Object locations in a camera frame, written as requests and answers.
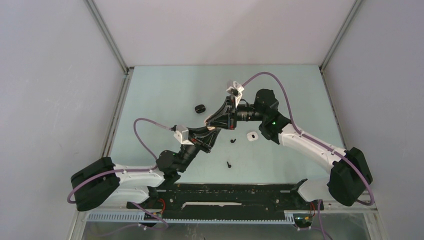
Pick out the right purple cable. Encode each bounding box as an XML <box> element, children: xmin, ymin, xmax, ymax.
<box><xmin>241</xmin><ymin>71</ymin><xmax>376</xmax><ymax>240</ymax></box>

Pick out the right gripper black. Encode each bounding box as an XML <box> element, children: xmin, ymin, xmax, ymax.
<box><xmin>206</xmin><ymin>95</ymin><xmax>266</xmax><ymax>131</ymax></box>

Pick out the white cable duct strip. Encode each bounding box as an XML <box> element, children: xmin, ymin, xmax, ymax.
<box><xmin>86</xmin><ymin>211</ymin><xmax>295</xmax><ymax>225</ymax></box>

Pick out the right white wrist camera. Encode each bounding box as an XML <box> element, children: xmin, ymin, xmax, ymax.
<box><xmin>226</xmin><ymin>80</ymin><xmax>245</xmax><ymax>99</ymax></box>

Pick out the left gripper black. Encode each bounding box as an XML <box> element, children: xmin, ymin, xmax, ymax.
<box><xmin>176</xmin><ymin>126</ymin><xmax>220</xmax><ymax>173</ymax></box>

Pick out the black earbud charging case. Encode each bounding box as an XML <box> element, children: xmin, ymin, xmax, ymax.
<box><xmin>194</xmin><ymin>104</ymin><xmax>206</xmax><ymax>114</ymax></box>

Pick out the left aluminium frame post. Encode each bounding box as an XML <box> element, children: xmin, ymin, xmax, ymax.
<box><xmin>82</xmin><ymin>0</ymin><xmax>130</xmax><ymax>74</ymax></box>

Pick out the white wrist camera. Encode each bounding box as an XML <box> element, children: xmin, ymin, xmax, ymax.
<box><xmin>226</xmin><ymin>80</ymin><xmax>245</xmax><ymax>99</ymax></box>
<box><xmin>173</xmin><ymin>125</ymin><xmax>192</xmax><ymax>145</ymax></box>

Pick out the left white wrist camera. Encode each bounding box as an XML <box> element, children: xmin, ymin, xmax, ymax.
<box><xmin>173</xmin><ymin>125</ymin><xmax>192</xmax><ymax>145</ymax></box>

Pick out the white earbud charging case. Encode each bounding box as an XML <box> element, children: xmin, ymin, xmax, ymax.
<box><xmin>246</xmin><ymin>131</ymin><xmax>259</xmax><ymax>142</ymax></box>

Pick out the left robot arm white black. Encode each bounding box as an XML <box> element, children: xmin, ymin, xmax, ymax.
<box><xmin>67</xmin><ymin>125</ymin><xmax>220</xmax><ymax>212</ymax></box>

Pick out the aluminium frame post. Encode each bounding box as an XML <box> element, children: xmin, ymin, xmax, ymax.
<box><xmin>82</xmin><ymin>0</ymin><xmax>130</xmax><ymax>74</ymax></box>
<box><xmin>319</xmin><ymin>0</ymin><xmax>365</xmax><ymax>74</ymax></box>

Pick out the right aluminium frame post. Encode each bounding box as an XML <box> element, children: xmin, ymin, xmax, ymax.
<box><xmin>319</xmin><ymin>0</ymin><xmax>365</xmax><ymax>74</ymax></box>

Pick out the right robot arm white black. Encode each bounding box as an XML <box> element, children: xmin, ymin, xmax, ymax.
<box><xmin>205</xmin><ymin>89</ymin><xmax>373</xmax><ymax>209</ymax></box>

